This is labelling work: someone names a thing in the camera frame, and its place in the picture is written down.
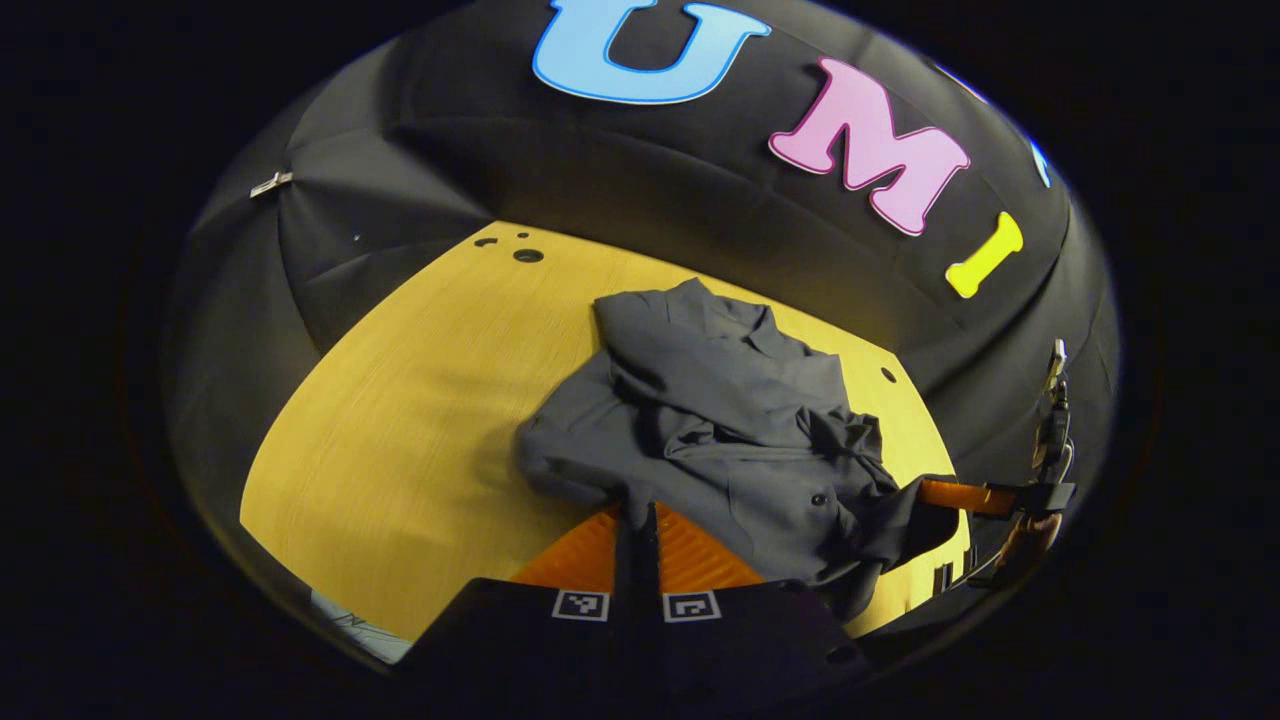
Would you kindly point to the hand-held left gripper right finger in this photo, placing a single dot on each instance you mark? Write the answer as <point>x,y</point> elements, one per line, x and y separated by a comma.
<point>720,640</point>

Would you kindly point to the grey polo shirt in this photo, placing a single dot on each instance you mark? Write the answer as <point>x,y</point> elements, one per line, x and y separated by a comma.
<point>720,400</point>

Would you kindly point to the black backdrop cloth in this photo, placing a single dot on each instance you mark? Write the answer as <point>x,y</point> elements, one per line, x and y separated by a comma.
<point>420,150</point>

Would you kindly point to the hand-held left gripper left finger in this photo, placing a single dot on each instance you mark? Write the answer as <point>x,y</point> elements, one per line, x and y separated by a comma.
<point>560,640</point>

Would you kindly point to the black table edge bracket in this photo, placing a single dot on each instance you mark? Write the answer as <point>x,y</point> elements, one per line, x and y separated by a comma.
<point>942,578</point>

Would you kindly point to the silver cloth clip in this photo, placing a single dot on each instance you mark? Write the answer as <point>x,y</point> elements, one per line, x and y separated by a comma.
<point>270,183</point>

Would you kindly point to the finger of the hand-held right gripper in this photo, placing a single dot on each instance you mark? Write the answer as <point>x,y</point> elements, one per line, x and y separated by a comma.
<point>965,496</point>

